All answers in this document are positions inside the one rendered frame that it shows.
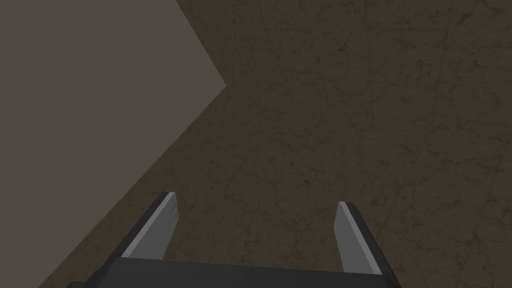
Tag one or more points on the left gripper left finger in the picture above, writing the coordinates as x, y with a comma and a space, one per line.
154, 234

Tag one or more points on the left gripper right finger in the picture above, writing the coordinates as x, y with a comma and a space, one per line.
356, 244

